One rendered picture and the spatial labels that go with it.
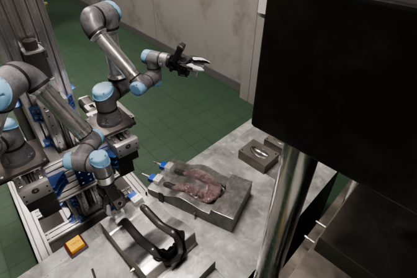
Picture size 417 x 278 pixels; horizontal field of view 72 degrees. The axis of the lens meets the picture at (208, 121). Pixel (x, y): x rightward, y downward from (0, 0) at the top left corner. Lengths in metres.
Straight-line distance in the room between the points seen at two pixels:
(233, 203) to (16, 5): 1.34
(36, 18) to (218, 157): 1.21
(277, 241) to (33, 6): 1.41
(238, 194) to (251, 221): 0.15
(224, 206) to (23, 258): 1.70
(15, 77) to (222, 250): 1.10
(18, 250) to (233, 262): 1.79
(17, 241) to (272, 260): 2.33
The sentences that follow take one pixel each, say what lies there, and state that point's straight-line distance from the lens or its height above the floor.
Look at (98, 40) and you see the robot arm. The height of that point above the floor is 1.56.
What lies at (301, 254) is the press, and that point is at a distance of 1.52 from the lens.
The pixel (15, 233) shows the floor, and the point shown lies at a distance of 2.85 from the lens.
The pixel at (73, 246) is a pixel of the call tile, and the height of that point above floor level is 0.84.
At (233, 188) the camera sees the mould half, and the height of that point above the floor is 0.91.
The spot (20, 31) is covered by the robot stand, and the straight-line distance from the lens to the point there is 1.63.
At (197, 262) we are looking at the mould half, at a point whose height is 0.86.
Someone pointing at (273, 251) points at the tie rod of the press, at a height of 1.49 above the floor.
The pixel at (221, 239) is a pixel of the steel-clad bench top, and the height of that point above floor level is 0.80.
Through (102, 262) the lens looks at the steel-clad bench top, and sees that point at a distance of 1.49.
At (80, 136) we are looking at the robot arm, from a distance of 1.35.
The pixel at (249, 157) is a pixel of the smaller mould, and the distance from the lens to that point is 1.75.
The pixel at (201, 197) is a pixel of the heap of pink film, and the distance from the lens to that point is 1.49.
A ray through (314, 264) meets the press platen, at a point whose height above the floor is 1.29.
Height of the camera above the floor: 2.07
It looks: 37 degrees down
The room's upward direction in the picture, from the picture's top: 1 degrees clockwise
